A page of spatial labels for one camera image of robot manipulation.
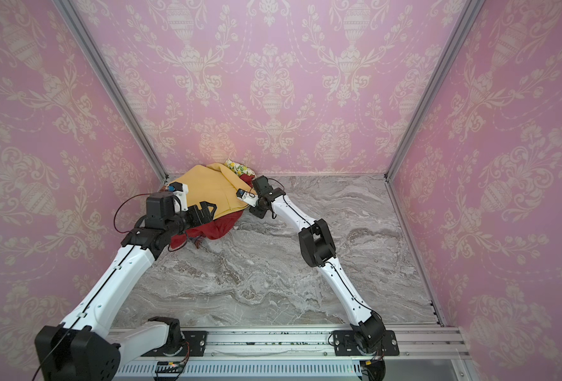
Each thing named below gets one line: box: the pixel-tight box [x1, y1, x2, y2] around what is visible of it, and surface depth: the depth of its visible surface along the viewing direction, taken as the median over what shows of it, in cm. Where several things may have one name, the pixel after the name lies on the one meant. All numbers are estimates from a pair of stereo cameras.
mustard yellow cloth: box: [167, 162, 254, 216], surface depth 112 cm
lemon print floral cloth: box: [224, 158, 257, 178], surface depth 119 cm
